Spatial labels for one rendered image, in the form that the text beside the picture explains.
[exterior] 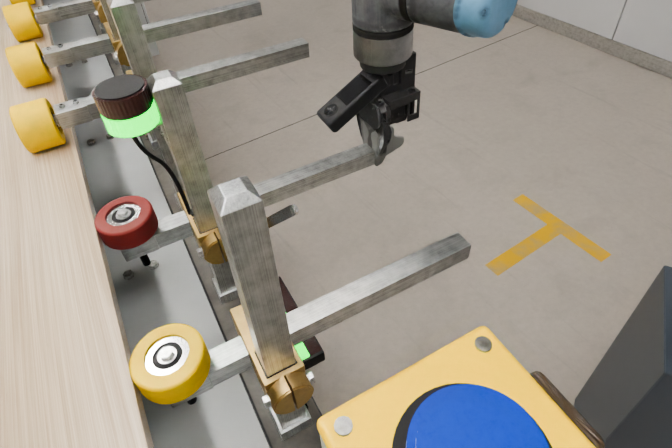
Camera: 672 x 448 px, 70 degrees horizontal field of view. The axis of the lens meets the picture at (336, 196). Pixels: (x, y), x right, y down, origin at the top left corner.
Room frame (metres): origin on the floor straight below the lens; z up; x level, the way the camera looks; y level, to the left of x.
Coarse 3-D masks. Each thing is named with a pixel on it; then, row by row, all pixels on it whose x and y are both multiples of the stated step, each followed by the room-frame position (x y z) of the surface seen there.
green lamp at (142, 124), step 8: (152, 104) 0.49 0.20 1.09; (152, 112) 0.48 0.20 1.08; (104, 120) 0.46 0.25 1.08; (112, 120) 0.46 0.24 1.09; (128, 120) 0.46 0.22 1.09; (136, 120) 0.46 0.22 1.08; (144, 120) 0.46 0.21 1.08; (152, 120) 0.47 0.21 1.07; (112, 128) 0.46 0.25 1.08; (120, 128) 0.45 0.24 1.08; (128, 128) 0.45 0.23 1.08; (136, 128) 0.46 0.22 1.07; (144, 128) 0.46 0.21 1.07; (152, 128) 0.47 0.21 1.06; (120, 136) 0.45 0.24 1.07; (128, 136) 0.45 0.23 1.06
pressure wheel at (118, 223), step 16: (112, 208) 0.51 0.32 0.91; (128, 208) 0.51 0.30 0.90; (144, 208) 0.50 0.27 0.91; (96, 224) 0.48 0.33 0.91; (112, 224) 0.48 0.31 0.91; (128, 224) 0.47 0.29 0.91; (144, 224) 0.47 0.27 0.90; (112, 240) 0.45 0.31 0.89; (128, 240) 0.46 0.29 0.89; (144, 240) 0.47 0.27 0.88; (144, 256) 0.49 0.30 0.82
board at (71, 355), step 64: (0, 0) 1.40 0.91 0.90; (0, 64) 1.00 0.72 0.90; (0, 128) 0.74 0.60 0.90; (0, 192) 0.56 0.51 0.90; (64, 192) 0.56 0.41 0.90; (0, 256) 0.43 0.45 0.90; (64, 256) 0.43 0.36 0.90; (0, 320) 0.33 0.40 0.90; (64, 320) 0.33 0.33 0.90; (0, 384) 0.25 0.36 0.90; (64, 384) 0.25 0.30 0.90; (128, 384) 0.24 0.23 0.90
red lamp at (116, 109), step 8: (144, 80) 0.50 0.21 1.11; (144, 88) 0.48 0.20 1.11; (136, 96) 0.46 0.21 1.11; (144, 96) 0.47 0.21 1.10; (96, 104) 0.46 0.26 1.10; (104, 104) 0.46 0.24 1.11; (112, 104) 0.45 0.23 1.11; (120, 104) 0.46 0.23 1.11; (128, 104) 0.46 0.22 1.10; (136, 104) 0.46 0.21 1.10; (144, 104) 0.47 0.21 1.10; (104, 112) 0.46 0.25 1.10; (112, 112) 0.45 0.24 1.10; (120, 112) 0.45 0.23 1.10; (128, 112) 0.46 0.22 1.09; (136, 112) 0.46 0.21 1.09
